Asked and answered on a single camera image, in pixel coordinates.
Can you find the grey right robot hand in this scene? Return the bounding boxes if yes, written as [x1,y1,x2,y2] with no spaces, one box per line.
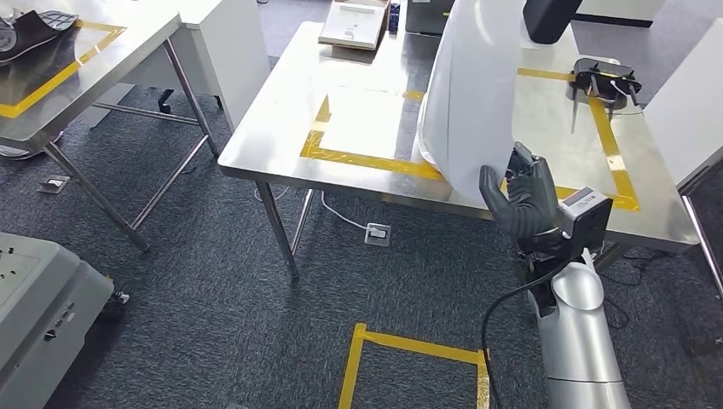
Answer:
[478,141,560,222]

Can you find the white curved plastic part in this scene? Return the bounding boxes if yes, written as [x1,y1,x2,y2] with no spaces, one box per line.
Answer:
[416,0,530,208]

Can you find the steel workbench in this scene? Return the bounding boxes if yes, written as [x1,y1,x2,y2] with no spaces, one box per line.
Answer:
[217,20,703,282]

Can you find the black white moulded part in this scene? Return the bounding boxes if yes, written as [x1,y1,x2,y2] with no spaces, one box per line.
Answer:
[0,8,80,64]

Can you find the large yellow tape rectangle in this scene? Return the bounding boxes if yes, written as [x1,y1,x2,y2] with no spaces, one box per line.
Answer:
[403,66,643,213]

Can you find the black wifi router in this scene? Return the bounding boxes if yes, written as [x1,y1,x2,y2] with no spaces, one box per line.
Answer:
[569,56,645,135]

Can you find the white floor socket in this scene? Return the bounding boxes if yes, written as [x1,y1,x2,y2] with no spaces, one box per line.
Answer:
[363,222,392,248]

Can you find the small yellow tape rectangle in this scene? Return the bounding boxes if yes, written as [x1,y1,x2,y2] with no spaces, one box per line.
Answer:
[299,89,448,183]

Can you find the black rounded device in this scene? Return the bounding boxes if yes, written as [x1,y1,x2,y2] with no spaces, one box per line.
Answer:
[522,0,585,46]

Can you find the white top desk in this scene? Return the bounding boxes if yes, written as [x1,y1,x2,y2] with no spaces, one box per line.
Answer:
[642,16,723,300]

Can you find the yellow floor tape square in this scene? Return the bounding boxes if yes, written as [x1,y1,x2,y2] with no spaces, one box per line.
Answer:
[337,322,491,409]

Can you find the cardboard box white insert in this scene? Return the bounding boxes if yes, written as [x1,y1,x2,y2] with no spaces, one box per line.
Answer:
[317,0,392,53]

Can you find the white cabinet desk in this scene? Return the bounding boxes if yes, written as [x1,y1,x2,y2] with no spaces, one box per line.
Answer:
[78,0,274,135]

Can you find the black office chair base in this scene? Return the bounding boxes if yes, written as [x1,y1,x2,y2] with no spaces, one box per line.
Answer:
[157,88,225,115]

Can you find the steel table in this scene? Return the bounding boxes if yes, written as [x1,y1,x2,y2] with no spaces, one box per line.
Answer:
[0,0,223,253]

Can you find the metal floor socket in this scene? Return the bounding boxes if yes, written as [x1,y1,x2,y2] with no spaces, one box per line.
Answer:
[37,174,71,195]

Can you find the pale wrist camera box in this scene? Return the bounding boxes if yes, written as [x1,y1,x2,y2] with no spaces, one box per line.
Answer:
[557,187,615,262]

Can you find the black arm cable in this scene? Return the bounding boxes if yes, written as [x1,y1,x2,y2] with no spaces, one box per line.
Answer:
[480,260,567,409]

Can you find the white floor cable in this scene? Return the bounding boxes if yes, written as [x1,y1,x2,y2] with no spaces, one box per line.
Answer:
[252,185,369,233]

